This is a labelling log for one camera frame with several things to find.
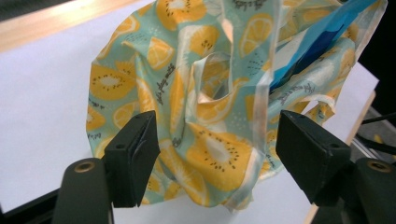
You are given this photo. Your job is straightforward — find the blue snack pouch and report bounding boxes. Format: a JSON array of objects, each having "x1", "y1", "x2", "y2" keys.
[{"x1": 269, "y1": 0, "x2": 379, "y2": 94}]

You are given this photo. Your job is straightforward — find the fruit print cloth bag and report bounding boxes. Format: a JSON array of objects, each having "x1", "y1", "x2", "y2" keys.
[{"x1": 85, "y1": 0, "x2": 389, "y2": 213}]

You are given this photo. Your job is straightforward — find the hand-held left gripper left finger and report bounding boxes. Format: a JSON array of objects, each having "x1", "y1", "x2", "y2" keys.
[{"x1": 104, "y1": 110, "x2": 162, "y2": 209}]

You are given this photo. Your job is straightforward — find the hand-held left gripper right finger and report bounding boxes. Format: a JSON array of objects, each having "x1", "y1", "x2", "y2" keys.
[{"x1": 275, "y1": 109, "x2": 353, "y2": 206}]

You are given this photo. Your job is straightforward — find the black floor cable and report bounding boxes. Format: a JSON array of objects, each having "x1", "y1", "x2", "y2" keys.
[
  {"x1": 354, "y1": 133, "x2": 396, "y2": 157},
  {"x1": 361, "y1": 111, "x2": 396, "y2": 126}
]

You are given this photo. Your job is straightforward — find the metal frame rail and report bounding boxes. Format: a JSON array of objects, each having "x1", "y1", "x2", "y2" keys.
[{"x1": 349, "y1": 134, "x2": 396, "y2": 167}]

